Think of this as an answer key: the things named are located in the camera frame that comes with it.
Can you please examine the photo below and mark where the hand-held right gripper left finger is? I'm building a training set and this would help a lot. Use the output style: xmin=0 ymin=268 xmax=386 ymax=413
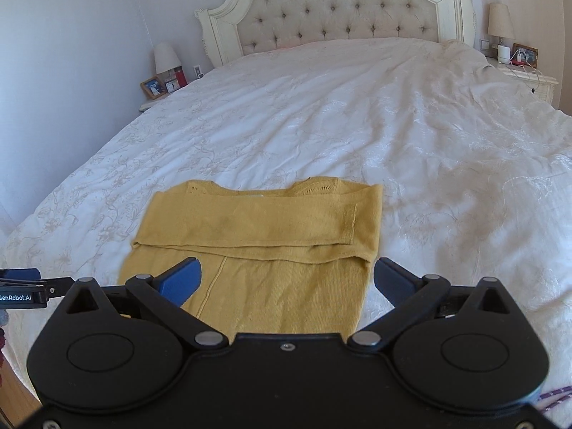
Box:
xmin=59 ymin=257 xmax=229 ymax=352

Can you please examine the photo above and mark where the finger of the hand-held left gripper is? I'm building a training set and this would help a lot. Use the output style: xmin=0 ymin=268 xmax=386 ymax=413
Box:
xmin=39 ymin=276 xmax=76 ymax=298

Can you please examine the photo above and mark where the white nightstand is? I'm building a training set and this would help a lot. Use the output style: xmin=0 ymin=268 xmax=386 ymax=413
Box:
xmin=138 ymin=81 xmax=198 ymax=113
xmin=487 ymin=56 xmax=560 ymax=104

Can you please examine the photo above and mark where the wooden photo frame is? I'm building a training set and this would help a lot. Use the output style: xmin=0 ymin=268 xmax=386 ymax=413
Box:
xmin=140 ymin=77 xmax=167 ymax=100
xmin=511 ymin=43 xmax=539 ymax=69

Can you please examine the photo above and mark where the yellow knit sweater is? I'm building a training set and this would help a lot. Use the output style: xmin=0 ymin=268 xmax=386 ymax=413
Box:
xmin=117 ymin=179 xmax=385 ymax=337

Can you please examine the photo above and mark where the white floral bedspread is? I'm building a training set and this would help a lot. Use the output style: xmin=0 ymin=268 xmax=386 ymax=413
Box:
xmin=0 ymin=37 xmax=572 ymax=416

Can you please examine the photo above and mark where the cream bedside lamp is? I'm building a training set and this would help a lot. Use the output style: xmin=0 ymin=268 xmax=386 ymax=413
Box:
xmin=487 ymin=3 xmax=516 ymax=48
xmin=154 ymin=43 xmax=185 ymax=85

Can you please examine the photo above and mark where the white charging cable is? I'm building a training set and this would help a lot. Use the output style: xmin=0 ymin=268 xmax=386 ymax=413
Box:
xmin=509 ymin=59 xmax=544 ymax=89

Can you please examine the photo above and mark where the cream tufted headboard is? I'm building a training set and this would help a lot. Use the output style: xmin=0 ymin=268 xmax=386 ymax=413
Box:
xmin=194 ymin=0 xmax=475 ymax=69

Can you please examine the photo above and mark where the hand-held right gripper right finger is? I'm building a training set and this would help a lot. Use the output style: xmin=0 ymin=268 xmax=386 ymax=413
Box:
xmin=347 ymin=257 xmax=516 ymax=352

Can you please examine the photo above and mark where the purple braided cord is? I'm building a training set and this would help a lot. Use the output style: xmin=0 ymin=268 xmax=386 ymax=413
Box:
xmin=536 ymin=386 xmax=572 ymax=413

